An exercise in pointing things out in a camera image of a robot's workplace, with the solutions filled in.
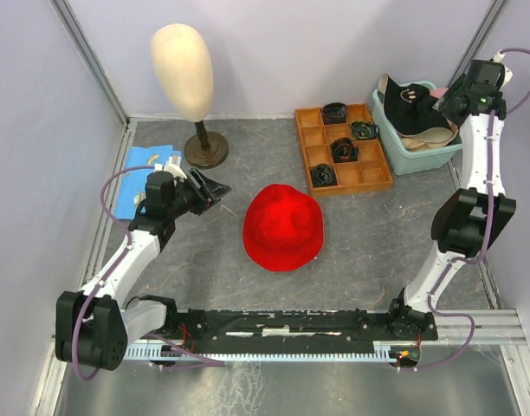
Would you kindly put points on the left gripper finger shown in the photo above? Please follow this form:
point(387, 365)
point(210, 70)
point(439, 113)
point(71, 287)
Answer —
point(212, 189)
point(214, 199)

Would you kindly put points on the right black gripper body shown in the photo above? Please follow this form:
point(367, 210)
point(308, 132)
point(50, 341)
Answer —
point(457, 91)

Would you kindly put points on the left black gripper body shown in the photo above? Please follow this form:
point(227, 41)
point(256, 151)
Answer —
point(196, 199)

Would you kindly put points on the black smiley bucket hat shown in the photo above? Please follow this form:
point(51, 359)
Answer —
point(410, 109)

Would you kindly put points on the red bucket hat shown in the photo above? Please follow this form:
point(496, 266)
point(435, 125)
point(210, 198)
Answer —
point(283, 228)

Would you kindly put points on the wooden compartment tray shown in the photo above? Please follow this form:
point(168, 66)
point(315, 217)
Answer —
point(370, 173)

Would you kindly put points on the beige mannequin head stand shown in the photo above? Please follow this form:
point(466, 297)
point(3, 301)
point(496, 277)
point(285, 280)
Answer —
point(182, 64)

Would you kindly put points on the pink bucket hat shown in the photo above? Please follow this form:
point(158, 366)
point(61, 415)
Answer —
point(438, 92)

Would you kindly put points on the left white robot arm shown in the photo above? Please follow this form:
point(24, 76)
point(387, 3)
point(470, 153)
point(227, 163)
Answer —
point(91, 327)

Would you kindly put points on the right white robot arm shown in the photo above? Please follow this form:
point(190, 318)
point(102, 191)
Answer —
point(474, 216)

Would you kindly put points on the beige bucket hat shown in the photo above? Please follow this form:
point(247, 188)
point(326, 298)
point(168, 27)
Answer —
point(433, 138)

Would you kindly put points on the blue patterned cloth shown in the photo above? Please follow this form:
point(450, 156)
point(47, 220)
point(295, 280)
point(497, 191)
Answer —
point(132, 187)

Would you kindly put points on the teal plastic bin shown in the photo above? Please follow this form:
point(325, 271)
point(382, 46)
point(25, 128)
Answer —
point(401, 160)

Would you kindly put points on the rolled dark belt bottom-left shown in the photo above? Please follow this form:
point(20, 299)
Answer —
point(323, 175)

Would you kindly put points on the rolled black belt middle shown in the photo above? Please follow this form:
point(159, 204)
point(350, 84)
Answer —
point(344, 150)

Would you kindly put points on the rolled black belt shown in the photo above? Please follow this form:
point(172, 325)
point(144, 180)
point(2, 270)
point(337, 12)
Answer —
point(344, 150)
point(334, 113)

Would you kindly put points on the rolled black belt top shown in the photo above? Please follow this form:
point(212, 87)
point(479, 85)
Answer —
point(334, 113)

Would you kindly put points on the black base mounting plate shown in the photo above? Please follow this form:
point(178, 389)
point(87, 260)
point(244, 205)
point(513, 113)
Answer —
point(342, 331)

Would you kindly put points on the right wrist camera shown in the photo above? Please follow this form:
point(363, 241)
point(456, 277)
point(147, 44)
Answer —
point(492, 72)

